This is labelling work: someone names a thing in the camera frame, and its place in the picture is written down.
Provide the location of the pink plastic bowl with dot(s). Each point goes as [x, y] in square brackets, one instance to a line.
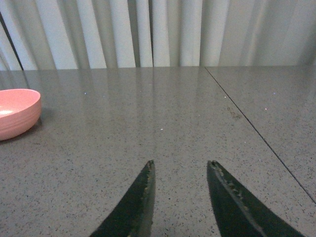
[20, 109]

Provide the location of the white pleated curtain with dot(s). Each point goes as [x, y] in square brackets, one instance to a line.
[89, 34]

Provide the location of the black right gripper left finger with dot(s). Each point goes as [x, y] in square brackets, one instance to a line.
[132, 216]

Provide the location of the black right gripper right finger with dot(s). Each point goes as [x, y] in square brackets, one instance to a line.
[238, 212]

